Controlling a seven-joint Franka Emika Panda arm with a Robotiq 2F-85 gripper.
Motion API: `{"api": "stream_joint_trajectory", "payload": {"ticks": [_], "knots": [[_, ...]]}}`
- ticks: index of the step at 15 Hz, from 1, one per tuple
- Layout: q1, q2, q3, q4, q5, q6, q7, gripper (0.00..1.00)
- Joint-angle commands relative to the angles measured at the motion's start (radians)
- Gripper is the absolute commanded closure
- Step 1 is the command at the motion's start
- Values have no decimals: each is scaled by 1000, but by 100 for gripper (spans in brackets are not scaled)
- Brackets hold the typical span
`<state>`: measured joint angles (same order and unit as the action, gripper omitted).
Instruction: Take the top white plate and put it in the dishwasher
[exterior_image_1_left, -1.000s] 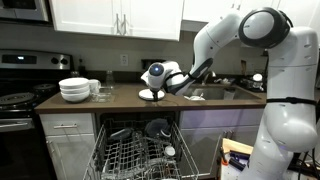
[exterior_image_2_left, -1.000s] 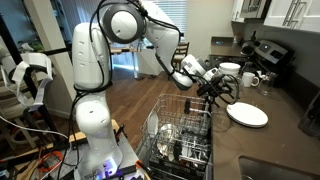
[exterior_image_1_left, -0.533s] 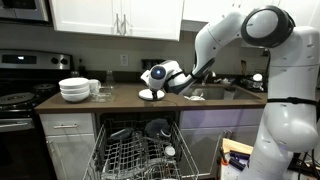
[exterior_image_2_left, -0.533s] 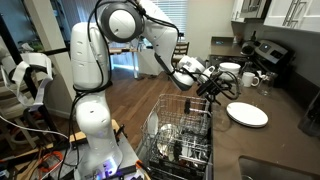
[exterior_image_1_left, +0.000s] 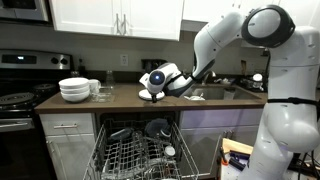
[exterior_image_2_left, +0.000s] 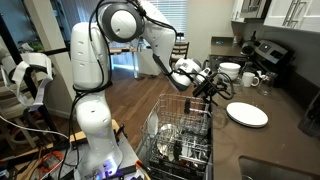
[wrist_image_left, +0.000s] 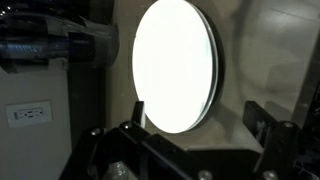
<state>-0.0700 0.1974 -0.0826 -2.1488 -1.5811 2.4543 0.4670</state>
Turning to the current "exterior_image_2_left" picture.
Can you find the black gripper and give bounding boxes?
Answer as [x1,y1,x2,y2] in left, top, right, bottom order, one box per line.
[203,75,232,101]

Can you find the small white plate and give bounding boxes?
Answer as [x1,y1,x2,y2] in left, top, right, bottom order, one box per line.
[146,111,160,138]

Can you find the clear drinking glasses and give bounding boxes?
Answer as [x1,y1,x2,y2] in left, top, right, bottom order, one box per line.
[220,77,245,95]

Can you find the white ceramic bowl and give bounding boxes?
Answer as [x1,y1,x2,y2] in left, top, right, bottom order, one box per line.
[218,61,242,75]
[217,72,240,83]
[218,69,240,79]

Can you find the white mug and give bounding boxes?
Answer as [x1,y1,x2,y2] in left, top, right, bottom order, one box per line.
[241,71,260,88]

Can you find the clear glass jar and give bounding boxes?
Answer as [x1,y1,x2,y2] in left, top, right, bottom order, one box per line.
[258,71,277,97]

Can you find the wooden chair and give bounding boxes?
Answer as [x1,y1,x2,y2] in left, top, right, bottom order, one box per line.
[169,41,190,69]

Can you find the black kitchen utensil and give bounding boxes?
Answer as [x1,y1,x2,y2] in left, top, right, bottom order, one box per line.
[172,139,184,162]

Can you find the narrow white upper cabinet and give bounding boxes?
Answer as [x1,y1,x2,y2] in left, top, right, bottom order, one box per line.
[230,0,246,24]

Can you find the kitchen sink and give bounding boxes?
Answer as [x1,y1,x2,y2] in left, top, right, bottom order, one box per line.
[238,154,320,180]

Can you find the black cutlery basket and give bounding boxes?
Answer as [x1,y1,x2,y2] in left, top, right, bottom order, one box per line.
[148,154,209,180]

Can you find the white window blinds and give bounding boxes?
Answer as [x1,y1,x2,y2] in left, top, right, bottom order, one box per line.
[146,0,189,43]

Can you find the stainless microwave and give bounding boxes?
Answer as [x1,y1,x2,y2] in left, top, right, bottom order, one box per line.
[239,0,272,20]

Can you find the wooden desk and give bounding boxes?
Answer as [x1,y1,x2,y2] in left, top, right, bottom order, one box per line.
[109,47,139,79]

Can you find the black clamp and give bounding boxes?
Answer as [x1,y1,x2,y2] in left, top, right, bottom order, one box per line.
[114,124,127,138]

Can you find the wooden board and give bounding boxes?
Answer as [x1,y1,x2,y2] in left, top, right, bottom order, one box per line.
[0,119,122,168]

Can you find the black metal stand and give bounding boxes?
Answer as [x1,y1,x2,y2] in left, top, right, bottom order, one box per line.
[0,13,63,148]

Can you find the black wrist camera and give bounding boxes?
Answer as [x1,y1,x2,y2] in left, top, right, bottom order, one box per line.
[192,79,210,98]

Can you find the wire dishwasher rack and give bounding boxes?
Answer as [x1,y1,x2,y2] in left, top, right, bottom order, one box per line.
[139,94,214,180]

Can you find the orange handled tool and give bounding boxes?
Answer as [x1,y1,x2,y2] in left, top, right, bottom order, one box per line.
[134,159,152,180]

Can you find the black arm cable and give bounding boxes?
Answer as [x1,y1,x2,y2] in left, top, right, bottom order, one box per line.
[58,0,236,180]

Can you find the orange cable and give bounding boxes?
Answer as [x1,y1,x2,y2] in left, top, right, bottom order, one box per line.
[36,150,65,174]

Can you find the white strap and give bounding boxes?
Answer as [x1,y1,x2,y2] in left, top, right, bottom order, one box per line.
[0,52,54,108]

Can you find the thin white cable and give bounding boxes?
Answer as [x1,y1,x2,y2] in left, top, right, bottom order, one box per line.
[0,114,73,180]

